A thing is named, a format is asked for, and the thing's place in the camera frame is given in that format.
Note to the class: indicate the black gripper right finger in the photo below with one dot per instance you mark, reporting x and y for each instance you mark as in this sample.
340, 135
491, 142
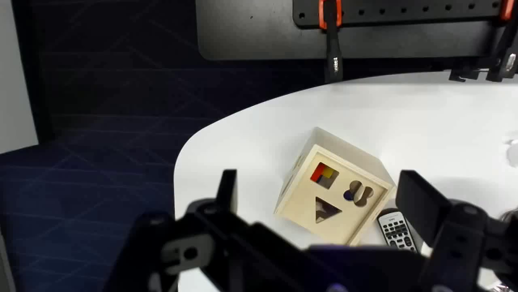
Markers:
421, 202

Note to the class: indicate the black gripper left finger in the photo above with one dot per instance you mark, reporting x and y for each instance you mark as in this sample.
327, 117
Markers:
227, 189

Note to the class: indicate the grey remote control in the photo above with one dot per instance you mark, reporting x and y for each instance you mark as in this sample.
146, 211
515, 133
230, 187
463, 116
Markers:
397, 229

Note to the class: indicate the wooden shape sorter box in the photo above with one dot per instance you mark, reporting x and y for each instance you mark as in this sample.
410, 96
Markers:
334, 195

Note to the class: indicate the black mounting base board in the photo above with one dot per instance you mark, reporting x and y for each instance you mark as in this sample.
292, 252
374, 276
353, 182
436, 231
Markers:
253, 33

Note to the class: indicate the black orange bar clamp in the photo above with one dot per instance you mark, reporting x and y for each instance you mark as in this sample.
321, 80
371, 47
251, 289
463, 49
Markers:
505, 49
332, 38

